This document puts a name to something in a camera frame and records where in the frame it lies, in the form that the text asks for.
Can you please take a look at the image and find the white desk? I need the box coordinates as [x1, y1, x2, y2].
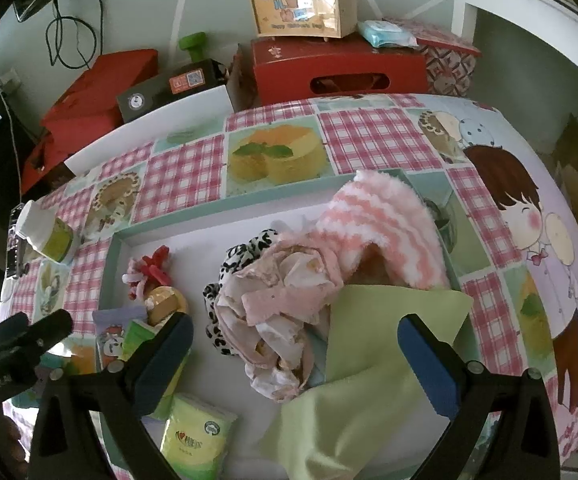
[451, 0, 578, 126]

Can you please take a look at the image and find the green cloth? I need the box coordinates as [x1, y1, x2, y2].
[259, 282, 474, 480]

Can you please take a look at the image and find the black smartphone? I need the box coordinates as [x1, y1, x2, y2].
[6, 205, 32, 281]

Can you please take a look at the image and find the white board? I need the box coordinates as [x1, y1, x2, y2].
[64, 85, 234, 176]

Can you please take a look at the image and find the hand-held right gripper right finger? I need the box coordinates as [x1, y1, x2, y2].
[397, 313, 562, 480]

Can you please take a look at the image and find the red box with handle cutout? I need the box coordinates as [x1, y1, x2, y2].
[226, 37, 430, 111]

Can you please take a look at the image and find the purple printed packet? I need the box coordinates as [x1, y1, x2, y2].
[92, 307, 150, 368]

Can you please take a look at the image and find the printed checkered tablecloth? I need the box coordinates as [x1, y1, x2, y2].
[0, 92, 578, 480]

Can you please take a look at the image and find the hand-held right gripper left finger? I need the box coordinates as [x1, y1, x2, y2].
[28, 311, 194, 480]

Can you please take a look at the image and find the black box with labels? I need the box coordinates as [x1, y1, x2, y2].
[115, 58, 230, 123]

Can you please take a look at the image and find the pink striped fluffy sock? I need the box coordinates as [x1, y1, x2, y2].
[314, 170, 452, 291]

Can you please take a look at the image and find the small green packet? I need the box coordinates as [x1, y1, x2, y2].
[121, 320, 162, 361]

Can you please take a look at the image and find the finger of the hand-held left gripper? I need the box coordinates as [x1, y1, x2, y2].
[0, 311, 32, 356]
[24, 308, 73, 361]

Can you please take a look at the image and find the wooden box with leather handle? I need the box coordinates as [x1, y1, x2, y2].
[248, 0, 358, 41]

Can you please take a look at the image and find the leopard print scrunchie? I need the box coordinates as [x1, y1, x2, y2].
[203, 228, 282, 356]

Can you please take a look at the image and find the green dumbbell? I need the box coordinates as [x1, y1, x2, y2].
[179, 32, 210, 64]

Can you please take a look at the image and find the black cable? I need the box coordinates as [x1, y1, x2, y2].
[45, 0, 106, 70]

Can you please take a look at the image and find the red patterned box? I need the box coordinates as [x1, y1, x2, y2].
[409, 22, 484, 98]

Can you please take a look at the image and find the white bottle with green label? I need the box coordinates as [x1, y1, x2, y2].
[15, 200, 82, 265]

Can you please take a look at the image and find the large flat red box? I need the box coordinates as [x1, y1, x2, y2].
[39, 49, 160, 147]

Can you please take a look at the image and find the cake shaped toy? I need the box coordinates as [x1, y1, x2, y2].
[143, 285, 190, 327]

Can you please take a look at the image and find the pink printed cloth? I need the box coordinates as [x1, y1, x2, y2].
[216, 237, 347, 403]

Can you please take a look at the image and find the light blue wipes pack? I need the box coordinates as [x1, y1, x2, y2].
[358, 20, 420, 50]

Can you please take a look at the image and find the red and white hair bow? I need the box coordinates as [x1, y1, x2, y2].
[125, 245, 172, 301]

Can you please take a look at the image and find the green tissue pack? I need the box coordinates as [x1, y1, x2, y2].
[160, 392, 238, 480]

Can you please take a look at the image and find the white tray with teal rim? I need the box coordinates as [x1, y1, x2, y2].
[91, 170, 474, 480]

